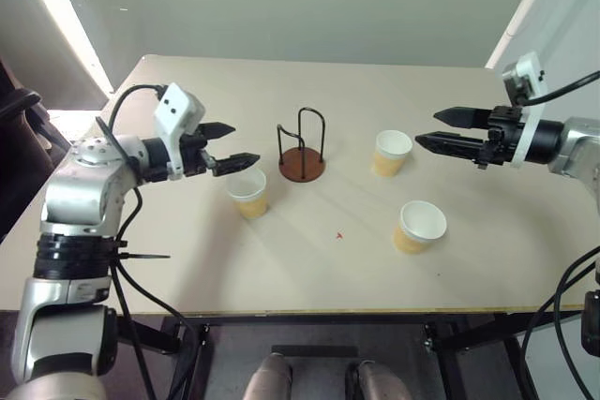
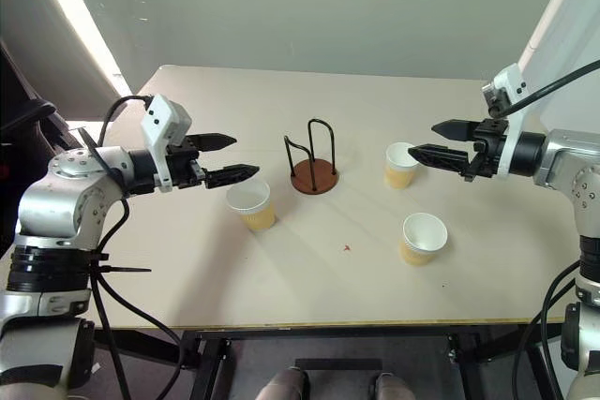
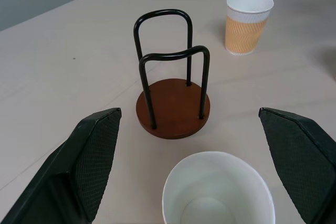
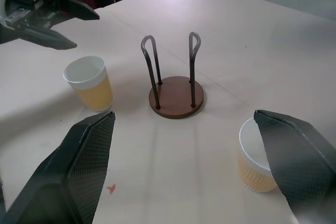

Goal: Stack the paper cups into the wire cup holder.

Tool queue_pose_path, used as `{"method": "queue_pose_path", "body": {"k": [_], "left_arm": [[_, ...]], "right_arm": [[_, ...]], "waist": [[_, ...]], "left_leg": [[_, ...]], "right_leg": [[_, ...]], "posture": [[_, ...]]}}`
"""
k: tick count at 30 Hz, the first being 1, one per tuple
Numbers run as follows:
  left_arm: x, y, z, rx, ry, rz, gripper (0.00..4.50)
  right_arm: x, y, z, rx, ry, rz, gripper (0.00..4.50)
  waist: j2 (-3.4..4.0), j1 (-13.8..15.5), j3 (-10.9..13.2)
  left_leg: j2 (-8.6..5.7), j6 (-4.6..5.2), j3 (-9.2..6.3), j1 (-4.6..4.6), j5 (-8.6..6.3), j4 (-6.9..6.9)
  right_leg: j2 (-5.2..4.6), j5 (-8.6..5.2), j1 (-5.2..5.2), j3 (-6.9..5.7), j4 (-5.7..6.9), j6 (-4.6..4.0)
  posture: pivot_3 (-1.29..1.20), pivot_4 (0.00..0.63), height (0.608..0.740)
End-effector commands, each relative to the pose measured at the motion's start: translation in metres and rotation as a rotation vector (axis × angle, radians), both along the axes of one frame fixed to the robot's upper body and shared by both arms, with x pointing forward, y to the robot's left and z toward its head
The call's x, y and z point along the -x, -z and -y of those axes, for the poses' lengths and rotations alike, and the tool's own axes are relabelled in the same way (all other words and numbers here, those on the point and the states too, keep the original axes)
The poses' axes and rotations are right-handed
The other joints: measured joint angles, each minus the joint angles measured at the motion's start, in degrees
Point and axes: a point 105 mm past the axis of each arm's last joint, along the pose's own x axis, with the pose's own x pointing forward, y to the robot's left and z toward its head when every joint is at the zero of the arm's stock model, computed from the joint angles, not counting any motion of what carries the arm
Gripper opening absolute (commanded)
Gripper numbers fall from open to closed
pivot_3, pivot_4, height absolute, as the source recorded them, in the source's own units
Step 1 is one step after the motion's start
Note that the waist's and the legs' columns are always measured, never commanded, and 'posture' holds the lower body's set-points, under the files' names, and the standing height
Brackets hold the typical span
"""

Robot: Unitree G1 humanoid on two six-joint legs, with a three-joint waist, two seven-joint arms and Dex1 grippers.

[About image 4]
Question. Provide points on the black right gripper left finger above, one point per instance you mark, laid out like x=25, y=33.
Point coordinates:
x=78, y=171

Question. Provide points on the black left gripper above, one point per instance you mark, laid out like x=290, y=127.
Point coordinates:
x=29, y=1

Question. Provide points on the yellow and white paper cup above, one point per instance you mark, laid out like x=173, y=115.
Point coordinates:
x=94, y=93
x=252, y=166

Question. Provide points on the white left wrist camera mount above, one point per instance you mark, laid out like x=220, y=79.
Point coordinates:
x=2, y=6

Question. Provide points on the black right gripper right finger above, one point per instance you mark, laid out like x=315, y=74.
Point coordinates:
x=302, y=161

